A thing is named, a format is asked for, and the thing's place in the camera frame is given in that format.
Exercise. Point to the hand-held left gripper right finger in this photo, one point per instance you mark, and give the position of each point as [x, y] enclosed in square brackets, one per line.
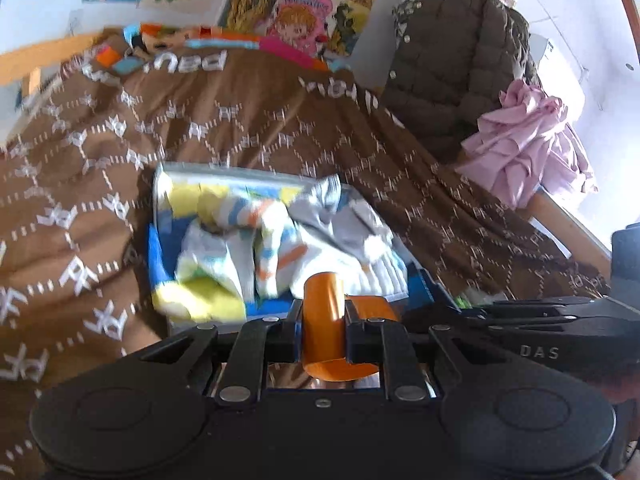
[362, 342]

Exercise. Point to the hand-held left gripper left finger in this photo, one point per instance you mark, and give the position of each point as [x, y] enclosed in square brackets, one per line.
[285, 340]

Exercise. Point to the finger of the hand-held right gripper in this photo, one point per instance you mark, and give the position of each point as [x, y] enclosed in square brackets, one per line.
[480, 320]
[550, 306]

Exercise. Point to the orange plastic packet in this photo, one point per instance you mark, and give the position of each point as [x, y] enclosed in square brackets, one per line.
[325, 320]

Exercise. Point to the white gauze towel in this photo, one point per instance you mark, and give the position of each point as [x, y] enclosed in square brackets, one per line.
[385, 275]

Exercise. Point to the grey shallow box with drawing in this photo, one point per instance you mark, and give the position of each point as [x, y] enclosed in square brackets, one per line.
[200, 305]

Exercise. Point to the striped white baby towel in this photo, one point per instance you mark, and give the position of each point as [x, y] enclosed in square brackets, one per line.
[270, 240]

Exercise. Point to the grey white cloth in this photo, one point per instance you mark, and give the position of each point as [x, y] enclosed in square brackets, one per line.
[350, 230]

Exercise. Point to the clear bag of green pieces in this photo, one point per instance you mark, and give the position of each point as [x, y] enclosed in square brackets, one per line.
[462, 302]

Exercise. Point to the pink cloth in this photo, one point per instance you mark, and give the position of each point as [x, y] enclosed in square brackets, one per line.
[520, 150]

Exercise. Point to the brown blanket with colourful blocks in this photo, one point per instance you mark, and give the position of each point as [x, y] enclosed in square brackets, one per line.
[250, 120]

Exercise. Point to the white air conditioner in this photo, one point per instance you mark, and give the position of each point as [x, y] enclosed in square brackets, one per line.
[555, 75]

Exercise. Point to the brown quilted jacket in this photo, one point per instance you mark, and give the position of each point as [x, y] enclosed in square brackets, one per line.
[450, 60]

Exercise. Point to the group of colourful wall drawings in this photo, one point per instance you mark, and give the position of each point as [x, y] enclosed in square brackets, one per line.
[300, 15]

